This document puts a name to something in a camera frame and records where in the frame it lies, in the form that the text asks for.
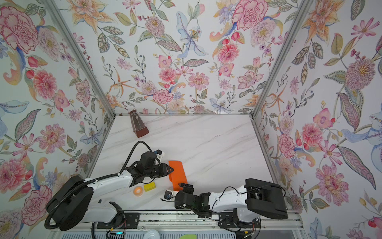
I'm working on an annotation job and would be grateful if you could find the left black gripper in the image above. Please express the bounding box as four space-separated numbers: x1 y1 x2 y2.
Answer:
144 163 176 179

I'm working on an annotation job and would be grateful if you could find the orange square paper sheet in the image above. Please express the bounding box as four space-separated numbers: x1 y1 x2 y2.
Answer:
169 160 188 191

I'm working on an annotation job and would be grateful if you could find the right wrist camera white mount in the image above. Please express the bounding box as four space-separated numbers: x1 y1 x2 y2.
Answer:
161 190 177 202

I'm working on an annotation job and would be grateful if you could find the brown wooden metronome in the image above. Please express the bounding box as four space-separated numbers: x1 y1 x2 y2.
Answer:
129 110 149 138

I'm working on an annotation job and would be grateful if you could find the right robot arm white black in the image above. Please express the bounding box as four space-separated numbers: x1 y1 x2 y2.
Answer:
174 178 288 223

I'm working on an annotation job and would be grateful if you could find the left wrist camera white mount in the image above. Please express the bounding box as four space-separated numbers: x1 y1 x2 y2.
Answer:
154 149 165 160

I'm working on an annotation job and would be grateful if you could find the black corrugated cable conduit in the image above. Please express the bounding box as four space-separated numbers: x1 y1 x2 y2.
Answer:
44 140 153 230

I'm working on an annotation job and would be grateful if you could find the aluminium front rail frame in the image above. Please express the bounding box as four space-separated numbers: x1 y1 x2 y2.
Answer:
47 209 308 233

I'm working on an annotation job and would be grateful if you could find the yellow rectangular block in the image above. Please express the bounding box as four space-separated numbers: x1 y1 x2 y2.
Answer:
144 182 156 192

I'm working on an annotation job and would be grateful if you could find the green object at edge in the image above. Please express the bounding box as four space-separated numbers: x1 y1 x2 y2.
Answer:
179 234 198 239

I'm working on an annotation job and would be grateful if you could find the white round object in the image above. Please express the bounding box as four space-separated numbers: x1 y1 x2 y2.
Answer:
143 229 161 239

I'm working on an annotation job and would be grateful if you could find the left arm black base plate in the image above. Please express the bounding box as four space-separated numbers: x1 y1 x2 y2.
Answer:
96 213 140 230

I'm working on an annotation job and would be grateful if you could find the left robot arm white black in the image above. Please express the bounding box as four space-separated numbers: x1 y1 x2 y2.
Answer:
44 150 174 231

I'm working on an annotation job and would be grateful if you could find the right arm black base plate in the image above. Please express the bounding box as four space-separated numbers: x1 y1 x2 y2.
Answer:
218 210 261 233

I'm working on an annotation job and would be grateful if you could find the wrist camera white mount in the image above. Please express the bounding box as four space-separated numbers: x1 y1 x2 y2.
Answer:
154 149 165 160
161 190 177 202

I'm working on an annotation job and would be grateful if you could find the orange tape roll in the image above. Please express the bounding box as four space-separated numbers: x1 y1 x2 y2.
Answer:
133 186 144 197

